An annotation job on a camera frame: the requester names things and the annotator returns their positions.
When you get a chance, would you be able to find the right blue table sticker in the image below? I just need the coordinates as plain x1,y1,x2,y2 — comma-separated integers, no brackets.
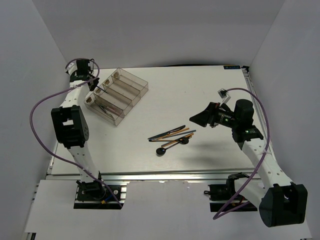
223,65,241,70

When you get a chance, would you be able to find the pink handled fork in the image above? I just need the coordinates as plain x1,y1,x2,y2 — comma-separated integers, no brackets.
104,106,123,116

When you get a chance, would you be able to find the black spoon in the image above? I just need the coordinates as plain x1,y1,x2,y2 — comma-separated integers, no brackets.
155,141,180,157
175,135,193,145

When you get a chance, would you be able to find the clear compartment organizer tray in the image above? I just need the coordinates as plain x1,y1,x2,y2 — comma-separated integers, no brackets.
84,68,149,126

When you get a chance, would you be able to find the orange black chopstick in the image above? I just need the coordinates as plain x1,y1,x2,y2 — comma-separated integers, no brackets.
153,127,190,140

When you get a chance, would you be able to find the black knife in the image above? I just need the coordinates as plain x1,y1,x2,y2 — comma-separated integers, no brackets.
148,125,186,140

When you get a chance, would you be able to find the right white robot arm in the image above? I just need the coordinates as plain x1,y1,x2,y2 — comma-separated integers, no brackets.
189,99,308,228

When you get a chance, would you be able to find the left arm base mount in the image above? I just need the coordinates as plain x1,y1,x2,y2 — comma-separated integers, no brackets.
73,180,124,210

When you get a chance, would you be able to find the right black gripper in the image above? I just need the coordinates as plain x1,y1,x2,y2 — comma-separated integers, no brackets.
189,102,239,129

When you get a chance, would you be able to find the black spoon right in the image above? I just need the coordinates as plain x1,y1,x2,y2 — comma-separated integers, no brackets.
175,135,193,145

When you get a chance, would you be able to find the black spoon left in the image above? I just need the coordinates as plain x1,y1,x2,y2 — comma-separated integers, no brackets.
155,141,180,157

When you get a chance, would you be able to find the orange chopstick lower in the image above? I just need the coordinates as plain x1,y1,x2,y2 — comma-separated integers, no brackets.
161,132,194,148

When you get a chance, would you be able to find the white front cover board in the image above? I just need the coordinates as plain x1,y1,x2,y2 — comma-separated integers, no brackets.
25,180,311,240

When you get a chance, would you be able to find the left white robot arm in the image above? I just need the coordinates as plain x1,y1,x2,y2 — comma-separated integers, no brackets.
51,58,106,200

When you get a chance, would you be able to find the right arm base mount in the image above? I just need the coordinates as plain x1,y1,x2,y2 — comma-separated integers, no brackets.
203,172,258,213

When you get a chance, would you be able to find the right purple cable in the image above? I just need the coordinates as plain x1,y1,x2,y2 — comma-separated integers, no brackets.
212,87,272,220

